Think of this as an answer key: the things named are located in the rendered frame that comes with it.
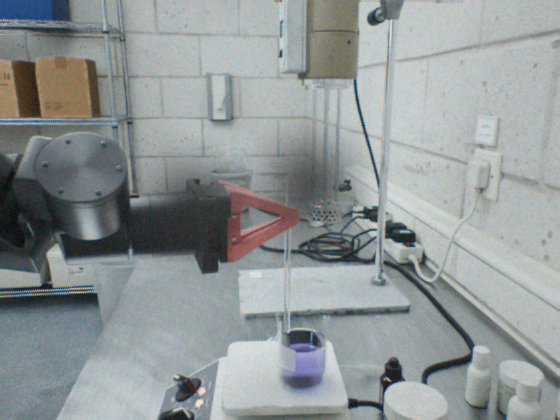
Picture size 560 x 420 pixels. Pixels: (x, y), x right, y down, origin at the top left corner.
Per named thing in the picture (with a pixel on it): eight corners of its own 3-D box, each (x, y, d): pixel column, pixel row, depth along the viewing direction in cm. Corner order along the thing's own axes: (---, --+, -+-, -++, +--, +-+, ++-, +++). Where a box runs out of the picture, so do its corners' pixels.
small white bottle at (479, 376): (468, 407, 58) (473, 354, 56) (462, 393, 61) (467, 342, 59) (491, 409, 58) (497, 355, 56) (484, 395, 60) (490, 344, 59)
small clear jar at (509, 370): (520, 428, 55) (525, 386, 53) (486, 404, 59) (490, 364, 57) (547, 416, 57) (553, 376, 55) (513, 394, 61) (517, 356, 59)
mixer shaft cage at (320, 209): (309, 225, 84) (311, 79, 78) (303, 215, 91) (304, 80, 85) (346, 224, 85) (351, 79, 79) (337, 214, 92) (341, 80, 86)
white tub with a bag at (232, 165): (218, 216, 146) (216, 146, 141) (204, 206, 159) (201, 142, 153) (260, 211, 152) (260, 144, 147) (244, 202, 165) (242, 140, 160)
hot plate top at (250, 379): (220, 417, 44) (220, 409, 44) (228, 348, 56) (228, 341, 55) (350, 413, 44) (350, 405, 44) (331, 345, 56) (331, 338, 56)
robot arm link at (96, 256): (58, 217, 43) (57, 277, 41) (43, 176, 37) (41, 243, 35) (139, 212, 45) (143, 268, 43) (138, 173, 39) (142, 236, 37)
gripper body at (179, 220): (204, 177, 47) (126, 180, 45) (223, 197, 38) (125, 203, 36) (206, 239, 49) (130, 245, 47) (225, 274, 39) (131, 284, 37)
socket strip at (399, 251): (398, 264, 105) (399, 245, 104) (351, 218, 143) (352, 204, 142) (422, 263, 106) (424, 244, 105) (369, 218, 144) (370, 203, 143)
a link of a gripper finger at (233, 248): (283, 173, 49) (192, 176, 47) (307, 185, 43) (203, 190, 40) (282, 236, 51) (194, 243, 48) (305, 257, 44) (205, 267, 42)
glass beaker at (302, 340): (327, 402, 45) (328, 323, 43) (270, 397, 46) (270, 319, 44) (330, 366, 51) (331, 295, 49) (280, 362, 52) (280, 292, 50)
